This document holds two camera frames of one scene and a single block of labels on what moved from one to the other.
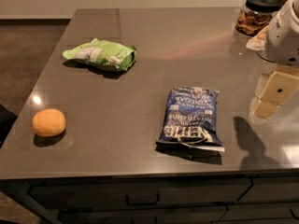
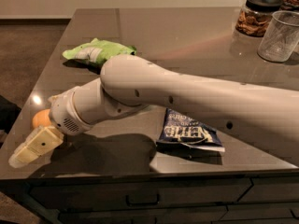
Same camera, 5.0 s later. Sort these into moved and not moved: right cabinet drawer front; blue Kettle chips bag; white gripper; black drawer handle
Moved: white gripper
Not moved: right cabinet drawer front; blue Kettle chips bag; black drawer handle
